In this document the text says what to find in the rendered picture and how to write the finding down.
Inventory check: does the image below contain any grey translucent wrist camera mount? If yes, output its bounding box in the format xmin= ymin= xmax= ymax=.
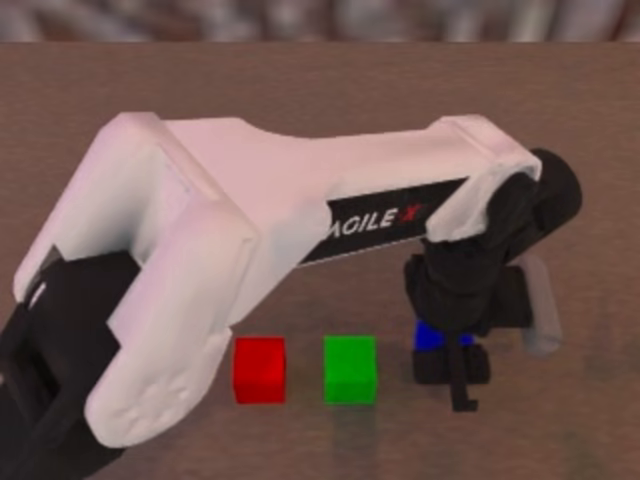
xmin=518 ymin=254 xmax=564 ymax=357

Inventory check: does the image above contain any red cube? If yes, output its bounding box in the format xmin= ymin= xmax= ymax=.
xmin=232 ymin=335 xmax=287 ymax=405

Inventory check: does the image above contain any blue cube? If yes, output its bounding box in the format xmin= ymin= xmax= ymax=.
xmin=413 ymin=319 xmax=476 ymax=354

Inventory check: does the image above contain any green cube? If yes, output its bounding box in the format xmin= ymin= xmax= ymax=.
xmin=322 ymin=334 xmax=378 ymax=405

